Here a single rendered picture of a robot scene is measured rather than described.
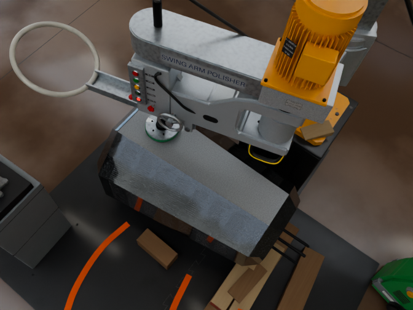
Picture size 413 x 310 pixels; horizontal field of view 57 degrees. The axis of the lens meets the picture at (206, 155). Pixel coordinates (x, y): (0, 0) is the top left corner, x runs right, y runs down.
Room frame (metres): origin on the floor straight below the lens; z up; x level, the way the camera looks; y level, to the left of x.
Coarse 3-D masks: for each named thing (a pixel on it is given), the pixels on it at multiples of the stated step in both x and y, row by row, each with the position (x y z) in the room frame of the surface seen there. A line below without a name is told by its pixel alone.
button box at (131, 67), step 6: (132, 66) 1.19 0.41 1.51; (138, 66) 1.20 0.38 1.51; (138, 72) 1.18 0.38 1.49; (132, 78) 1.19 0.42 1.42; (138, 78) 1.19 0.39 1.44; (144, 78) 1.19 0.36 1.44; (132, 84) 1.19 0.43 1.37; (138, 84) 1.19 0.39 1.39; (144, 84) 1.19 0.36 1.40; (132, 90) 1.20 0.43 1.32; (138, 90) 1.19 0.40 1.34; (144, 90) 1.18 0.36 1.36; (132, 96) 1.20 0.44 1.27; (138, 96) 1.19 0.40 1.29; (144, 96) 1.18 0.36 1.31; (138, 102) 1.19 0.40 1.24; (144, 102) 1.18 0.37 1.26
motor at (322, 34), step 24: (312, 0) 1.09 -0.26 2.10; (336, 0) 1.11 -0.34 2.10; (360, 0) 1.13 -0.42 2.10; (288, 24) 1.14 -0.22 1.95; (312, 24) 1.05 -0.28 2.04; (336, 24) 1.04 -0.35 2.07; (288, 48) 1.05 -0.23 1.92; (312, 48) 1.03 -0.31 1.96; (336, 48) 1.06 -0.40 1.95; (288, 72) 1.06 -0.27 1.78; (312, 72) 0.98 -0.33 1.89; (312, 96) 1.02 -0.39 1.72
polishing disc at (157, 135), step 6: (156, 120) 1.33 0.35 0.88; (150, 126) 1.27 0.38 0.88; (156, 126) 1.28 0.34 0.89; (174, 126) 1.30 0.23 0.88; (150, 132) 1.23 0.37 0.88; (156, 132) 1.24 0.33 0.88; (162, 132) 1.24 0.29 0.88; (168, 132) 1.25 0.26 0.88; (174, 132) 1.26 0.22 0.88; (156, 138) 1.19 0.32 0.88; (162, 138) 1.20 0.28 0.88; (168, 138) 1.21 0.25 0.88
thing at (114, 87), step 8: (96, 72) 1.44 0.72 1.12; (96, 80) 1.41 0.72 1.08; (104, 80) 1.42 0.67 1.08; (112, 80) 1.42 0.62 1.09; (120, 80) 1.41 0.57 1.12; (88, 88) 1.33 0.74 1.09; (96, 88) 1.32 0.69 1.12; (104, 88) 1.36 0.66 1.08; (112, 88) 1.37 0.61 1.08; (120, 88) 1.38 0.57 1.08; (128, 88) 1.39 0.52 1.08; (112, 96) 1.30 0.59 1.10; (120, 96) 1.29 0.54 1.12; (128, 104) 1.28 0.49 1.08; (136, 104) 1.27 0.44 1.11
